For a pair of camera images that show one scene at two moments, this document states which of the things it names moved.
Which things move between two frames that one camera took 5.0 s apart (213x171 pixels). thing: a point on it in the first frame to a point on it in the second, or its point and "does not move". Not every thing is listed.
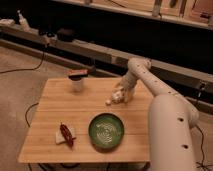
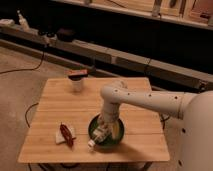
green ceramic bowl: (106, 131) does not move
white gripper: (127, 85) to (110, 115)
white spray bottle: (23, 22) does not move
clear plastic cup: (76, 86) does not move
